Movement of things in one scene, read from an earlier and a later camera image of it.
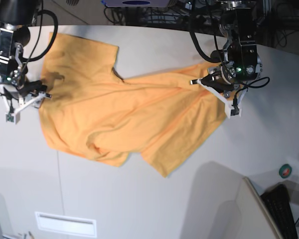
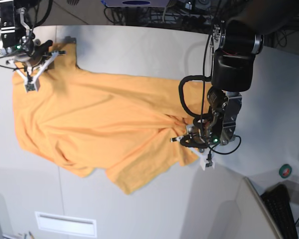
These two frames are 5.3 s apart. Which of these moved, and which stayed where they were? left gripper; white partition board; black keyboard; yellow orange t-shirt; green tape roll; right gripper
Moved: right gripper; yellow orange t-shirt; left gripper
Stayed: black keyboard; white partition board; green tape roll
